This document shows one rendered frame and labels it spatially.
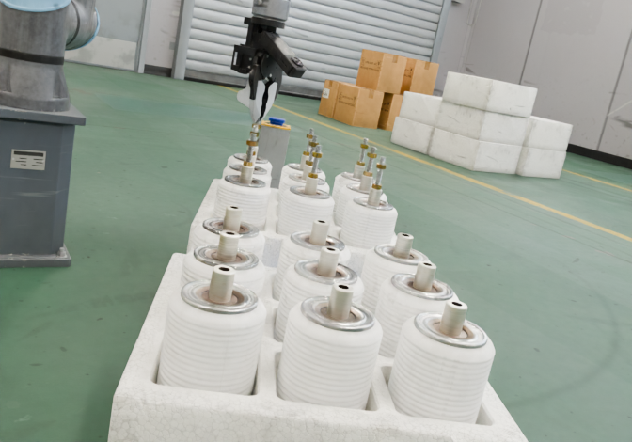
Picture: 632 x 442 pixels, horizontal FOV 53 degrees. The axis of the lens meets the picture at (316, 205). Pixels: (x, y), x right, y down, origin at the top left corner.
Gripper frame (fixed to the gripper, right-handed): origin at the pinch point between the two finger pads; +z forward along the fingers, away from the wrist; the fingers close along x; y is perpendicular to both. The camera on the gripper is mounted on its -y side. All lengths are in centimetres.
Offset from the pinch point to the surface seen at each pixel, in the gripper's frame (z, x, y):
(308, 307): 9, 55, -54
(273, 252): 19.0, 20.4, -24.2
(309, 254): 10, 39, -43
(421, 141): 27, -279, 87
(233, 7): -42, -382, 362
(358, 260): 17.8, 11.2, -36.0
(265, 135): 5.6, -12.2, 7.2
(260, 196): 10.5, 19.3, -18.7
